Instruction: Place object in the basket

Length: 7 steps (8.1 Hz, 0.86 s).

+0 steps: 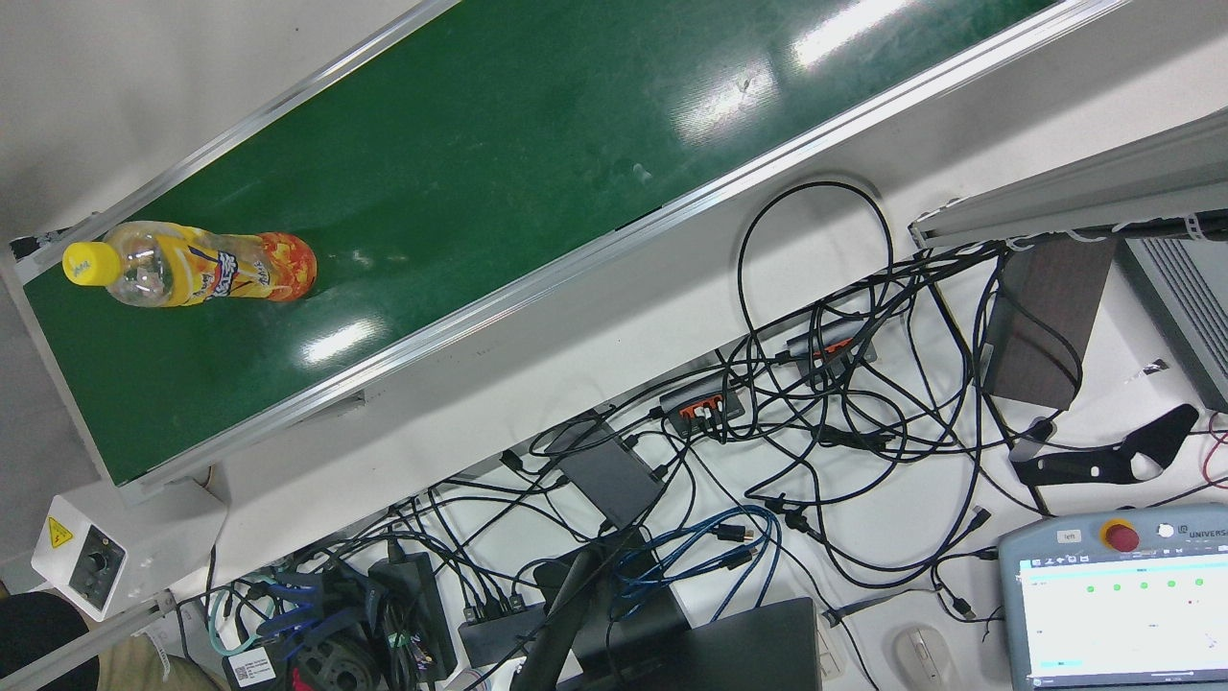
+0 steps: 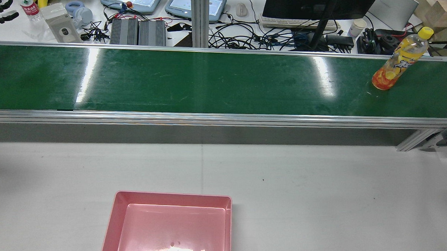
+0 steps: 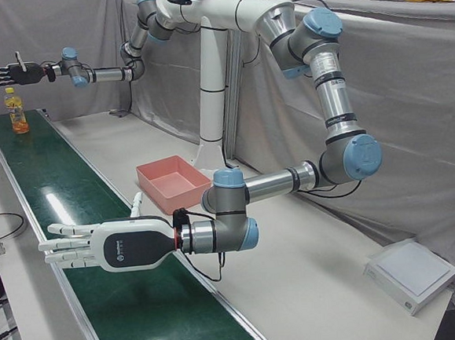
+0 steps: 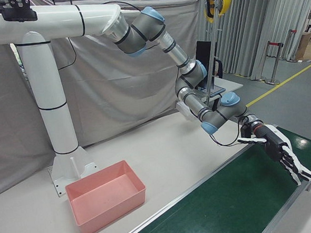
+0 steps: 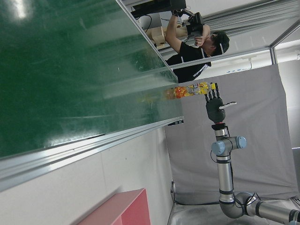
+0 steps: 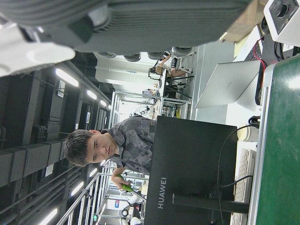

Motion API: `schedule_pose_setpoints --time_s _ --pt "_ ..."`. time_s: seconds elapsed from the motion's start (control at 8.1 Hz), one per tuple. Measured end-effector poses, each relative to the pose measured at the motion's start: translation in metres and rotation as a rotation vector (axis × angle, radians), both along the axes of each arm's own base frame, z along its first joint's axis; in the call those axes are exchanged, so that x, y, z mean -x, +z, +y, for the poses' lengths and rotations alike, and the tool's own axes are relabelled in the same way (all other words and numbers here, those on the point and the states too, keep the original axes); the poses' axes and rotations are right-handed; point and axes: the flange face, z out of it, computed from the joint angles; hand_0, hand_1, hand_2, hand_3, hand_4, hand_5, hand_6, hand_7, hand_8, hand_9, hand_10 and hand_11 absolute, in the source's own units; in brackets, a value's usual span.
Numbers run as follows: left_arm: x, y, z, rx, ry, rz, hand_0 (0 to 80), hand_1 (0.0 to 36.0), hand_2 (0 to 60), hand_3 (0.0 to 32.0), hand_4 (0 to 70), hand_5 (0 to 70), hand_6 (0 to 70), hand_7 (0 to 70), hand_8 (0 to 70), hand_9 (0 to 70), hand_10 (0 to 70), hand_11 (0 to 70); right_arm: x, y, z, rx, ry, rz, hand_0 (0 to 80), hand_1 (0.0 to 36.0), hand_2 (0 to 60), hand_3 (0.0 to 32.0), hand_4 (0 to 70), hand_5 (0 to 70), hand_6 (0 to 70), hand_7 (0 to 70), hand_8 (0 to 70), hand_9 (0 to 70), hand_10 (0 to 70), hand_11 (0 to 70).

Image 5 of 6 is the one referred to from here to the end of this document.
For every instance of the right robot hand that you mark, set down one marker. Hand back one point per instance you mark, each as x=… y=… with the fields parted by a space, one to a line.
x=215 y=110

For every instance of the orange juice bottle yellow cap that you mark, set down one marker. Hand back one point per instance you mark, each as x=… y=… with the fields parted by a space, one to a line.
x=187 y=91

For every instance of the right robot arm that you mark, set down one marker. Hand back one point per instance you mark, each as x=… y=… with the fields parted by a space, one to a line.
x=225 y=175

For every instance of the pink plastic basket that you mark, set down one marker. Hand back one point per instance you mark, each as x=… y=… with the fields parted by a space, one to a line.
x=133 y=211

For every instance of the grey cloth backdrop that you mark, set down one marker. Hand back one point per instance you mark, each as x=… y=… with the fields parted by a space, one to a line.
x=257 y=140

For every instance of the person in black shirt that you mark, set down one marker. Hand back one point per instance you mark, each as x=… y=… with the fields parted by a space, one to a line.
x=187 y=51

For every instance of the black teleoperation glove device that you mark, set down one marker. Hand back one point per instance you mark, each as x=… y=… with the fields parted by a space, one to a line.
x=195 y=22

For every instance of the cardboard box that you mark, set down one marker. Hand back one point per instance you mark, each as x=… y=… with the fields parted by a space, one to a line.
x=157 y=35

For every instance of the black computer monitor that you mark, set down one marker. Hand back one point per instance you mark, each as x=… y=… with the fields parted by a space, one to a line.
x=175 y=4

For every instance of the green conveyor belt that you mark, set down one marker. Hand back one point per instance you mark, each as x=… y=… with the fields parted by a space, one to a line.
x=70 y=70

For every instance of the aluminium frame post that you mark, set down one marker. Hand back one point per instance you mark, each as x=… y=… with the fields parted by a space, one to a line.
x=234 y=54

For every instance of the aluminium frame beam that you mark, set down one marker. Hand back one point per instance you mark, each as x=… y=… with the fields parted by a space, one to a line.
x=284 y=35

